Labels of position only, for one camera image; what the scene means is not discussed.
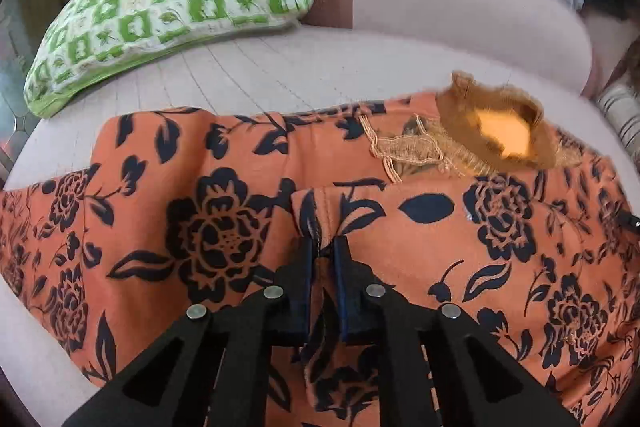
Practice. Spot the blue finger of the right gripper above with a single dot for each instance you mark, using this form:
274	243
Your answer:
628	221

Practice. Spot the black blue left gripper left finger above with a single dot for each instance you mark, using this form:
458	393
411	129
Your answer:
210	368

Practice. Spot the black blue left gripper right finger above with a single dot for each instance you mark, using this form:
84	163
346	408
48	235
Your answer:
436	367

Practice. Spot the orange black floral blouse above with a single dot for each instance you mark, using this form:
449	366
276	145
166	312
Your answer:
465	196

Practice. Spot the striped floral folded blanket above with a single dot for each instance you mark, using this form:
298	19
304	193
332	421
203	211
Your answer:
619	104

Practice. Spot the pink rolled quilt bolster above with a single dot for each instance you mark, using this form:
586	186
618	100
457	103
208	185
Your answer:
543	37

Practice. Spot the pink quilted bed sheet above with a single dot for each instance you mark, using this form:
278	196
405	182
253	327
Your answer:
308	67

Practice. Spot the stained glass wooden door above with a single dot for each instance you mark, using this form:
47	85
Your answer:
23	25

